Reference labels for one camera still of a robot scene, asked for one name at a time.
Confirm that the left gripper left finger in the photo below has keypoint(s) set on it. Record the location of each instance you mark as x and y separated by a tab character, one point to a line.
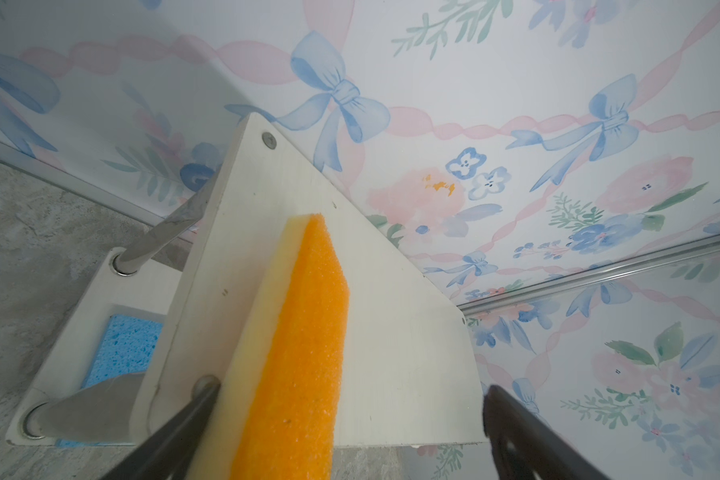
168	453

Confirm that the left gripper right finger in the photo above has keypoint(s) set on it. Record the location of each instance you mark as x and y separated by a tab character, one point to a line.
523	447

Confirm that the blue sponge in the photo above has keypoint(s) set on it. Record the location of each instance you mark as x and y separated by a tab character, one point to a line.
126	347

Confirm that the orange sponge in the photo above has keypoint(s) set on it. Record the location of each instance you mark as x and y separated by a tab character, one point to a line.
276	411

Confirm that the white two-tier metal shelf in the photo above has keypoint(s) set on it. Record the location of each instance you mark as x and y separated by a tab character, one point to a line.
409	374

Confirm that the right aluminium frame post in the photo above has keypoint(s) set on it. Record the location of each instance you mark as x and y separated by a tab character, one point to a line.
613	271

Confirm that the aluminium frame post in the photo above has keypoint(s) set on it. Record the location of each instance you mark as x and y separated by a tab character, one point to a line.
613	271
28	164

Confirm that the left aluminium frame post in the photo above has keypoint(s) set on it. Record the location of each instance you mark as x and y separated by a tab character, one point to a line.
28	164

